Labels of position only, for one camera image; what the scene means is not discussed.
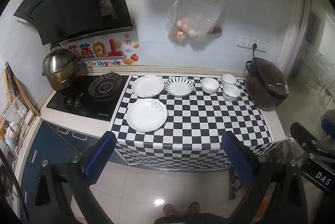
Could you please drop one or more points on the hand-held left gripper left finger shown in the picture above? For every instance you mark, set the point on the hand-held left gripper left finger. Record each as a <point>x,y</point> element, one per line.
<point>100,150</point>

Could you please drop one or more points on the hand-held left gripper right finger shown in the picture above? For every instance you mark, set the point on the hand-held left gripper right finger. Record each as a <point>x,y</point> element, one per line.
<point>236,158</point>

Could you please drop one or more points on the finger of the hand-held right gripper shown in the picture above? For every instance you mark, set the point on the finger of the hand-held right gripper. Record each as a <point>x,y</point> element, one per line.
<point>301,132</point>
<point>328,126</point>

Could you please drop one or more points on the blue patterned white bowl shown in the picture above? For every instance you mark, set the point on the blue patterned white bowl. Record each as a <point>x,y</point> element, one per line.
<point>231,93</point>

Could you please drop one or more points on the dark rimmed white bowl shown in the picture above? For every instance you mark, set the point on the dark rimmed white bowl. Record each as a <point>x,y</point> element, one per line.
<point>229,79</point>

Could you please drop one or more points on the wooden stool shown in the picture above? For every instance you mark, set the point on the wooden stool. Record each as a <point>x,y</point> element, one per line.
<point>234,184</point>

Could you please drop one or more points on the black gas stove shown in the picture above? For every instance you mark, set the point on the black gas stove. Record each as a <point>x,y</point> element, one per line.
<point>83,106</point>

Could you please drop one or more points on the blue kitchen cabinet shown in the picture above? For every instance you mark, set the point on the blue kitchen cabinet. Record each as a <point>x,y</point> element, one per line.
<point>49,143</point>

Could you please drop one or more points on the black white checkered cloth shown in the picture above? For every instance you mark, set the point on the black white checkered cloth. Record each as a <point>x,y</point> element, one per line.
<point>199,122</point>

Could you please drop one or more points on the large flower print plate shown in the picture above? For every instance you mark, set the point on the large flower print plate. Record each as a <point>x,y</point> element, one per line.
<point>145,116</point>

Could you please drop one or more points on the brown rice cooker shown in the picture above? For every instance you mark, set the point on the brown rice cooker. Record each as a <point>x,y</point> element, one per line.
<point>264,88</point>

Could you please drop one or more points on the person's right foot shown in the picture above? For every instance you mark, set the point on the person's right foot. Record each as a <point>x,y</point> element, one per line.
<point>194,207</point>

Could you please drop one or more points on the person's foot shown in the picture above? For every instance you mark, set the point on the person's foot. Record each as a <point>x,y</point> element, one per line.
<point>194,207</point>
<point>168,209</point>

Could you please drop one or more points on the glass sliding door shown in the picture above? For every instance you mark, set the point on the glass sliding door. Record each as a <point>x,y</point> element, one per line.
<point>314,56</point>

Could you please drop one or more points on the plain white bowl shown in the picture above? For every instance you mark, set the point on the plain white bowl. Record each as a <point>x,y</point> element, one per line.
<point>210,85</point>

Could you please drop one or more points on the person's dark clothing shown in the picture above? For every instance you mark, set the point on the person's dark clothing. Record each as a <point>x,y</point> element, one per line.
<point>188,220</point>

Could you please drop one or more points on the deep white plate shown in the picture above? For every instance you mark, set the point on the deep white plate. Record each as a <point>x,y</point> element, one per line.
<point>146,86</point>

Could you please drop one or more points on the person's left foot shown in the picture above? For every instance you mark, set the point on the person's left foot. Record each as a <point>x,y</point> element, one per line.
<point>168,209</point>

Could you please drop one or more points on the kitchenware rack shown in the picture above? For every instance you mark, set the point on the kitchenware rack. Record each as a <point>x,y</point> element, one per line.
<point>15,122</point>

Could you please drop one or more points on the striped white plate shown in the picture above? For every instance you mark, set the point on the striped white plate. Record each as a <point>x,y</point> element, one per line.
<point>179,86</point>

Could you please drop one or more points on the wooden cutting board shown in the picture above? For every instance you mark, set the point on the wooden cutting board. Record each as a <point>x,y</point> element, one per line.
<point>24,98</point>

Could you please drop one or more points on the steel sink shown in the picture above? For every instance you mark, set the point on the steel sink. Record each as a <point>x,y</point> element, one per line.
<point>7,169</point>

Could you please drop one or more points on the stainless steel steamer pot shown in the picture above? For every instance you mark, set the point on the stainless steel steamer pot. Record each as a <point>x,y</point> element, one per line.
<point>59,64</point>

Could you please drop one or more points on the black power plug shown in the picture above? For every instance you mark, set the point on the black power plug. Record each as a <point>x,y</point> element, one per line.
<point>254,46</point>

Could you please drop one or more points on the small red bag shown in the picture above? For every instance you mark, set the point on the small red bag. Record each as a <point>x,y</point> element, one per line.
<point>216,30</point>

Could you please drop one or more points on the cluster of brown eggs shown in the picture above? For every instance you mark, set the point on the cluster of brown eggs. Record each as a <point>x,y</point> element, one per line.
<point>187,29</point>

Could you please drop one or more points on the clear plastic bag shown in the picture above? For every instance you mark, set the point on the clear plastic bag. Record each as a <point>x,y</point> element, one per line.
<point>191,12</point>

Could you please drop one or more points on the white wall outlet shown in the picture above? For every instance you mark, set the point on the white wall outlet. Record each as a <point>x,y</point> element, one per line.
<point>243,41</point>
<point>261,45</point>

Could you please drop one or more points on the colourful wall sticker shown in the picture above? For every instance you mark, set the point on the colourful wall sticker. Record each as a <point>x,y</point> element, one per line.
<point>104,50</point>

